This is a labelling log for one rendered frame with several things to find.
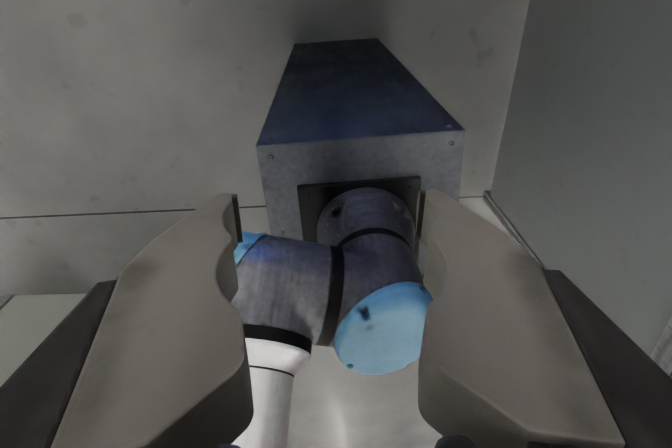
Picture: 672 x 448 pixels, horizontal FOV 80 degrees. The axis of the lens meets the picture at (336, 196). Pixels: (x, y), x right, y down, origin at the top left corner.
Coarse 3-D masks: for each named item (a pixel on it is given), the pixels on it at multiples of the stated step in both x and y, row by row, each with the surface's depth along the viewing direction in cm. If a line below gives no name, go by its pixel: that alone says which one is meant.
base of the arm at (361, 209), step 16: (352, 192) 59; (368, 192) 59; (384, 192) 60; (336, 208) 58; (352, 208) 57; (368, 208) 56; (384, 208) 57; (400, 208) 60; (320, 224) 60; (336, 224) 57; (352, 224) 55; (368, 224) 54; (384, 224) 54; (400, 224) 58; (320, 240) 60; (336, 240) 55
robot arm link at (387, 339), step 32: (352, 256) 46; (384, 256) 48; (352, 288) 43; (384, 288) 42; (416, 288) 44; (352, 320) 41; (384, 320) 41; (416, 320) 42; (352, 352) 43; (384, 352) 44; (416, 352) 45
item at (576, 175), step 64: (576, 0) 112; (640, 0) 89; (576, 64) 112; (640, 64) 90; (512, 128) 150; (576, 128) 113; (640, 128) 90; (512, 192) 151; (576, 192) 113; (640, 192) 90; (576, 256) 114; (640, 256) 91; (640, 320) 91
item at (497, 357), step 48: (432, 192) 12; (432, 240) 10; (480, 240) 10; (432, 288) 10; (480, 288) 8; (528, 288) 8; (432, 336) 7; (480, 336) 7; (528, 336) 7; (432, 384) 7; (480, 384) 6; (528, 384) 6; (576, 384) 6; (480, 432) 6; (528, 432) 6; (576, 432) 6
